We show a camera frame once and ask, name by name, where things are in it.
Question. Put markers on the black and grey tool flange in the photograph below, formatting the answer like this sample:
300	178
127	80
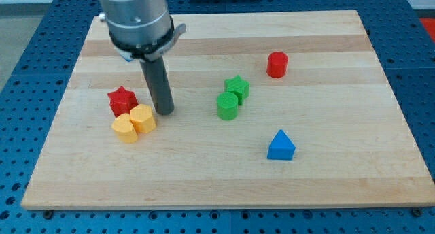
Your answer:
149	52

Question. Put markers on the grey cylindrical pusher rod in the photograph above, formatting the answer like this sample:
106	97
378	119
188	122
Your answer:
158	85

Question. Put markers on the green cylinder block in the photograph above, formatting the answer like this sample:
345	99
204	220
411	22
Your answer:
227	106

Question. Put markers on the blue triangle block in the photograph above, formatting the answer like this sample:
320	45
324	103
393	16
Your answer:
281	147

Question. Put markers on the green star block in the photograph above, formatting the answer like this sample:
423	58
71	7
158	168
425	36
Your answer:
238	86

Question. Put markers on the red cylinder block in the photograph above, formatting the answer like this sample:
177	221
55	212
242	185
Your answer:
277	64

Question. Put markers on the red star block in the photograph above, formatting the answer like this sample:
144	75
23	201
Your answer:
122	101

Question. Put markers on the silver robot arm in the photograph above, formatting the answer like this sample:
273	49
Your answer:
144	30

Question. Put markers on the yellow heart block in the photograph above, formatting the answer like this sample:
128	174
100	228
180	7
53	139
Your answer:
124	129

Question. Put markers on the yellow hexagon block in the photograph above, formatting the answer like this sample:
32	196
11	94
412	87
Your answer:
142	118

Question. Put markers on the wooden board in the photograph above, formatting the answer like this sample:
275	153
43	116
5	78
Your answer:
353	145

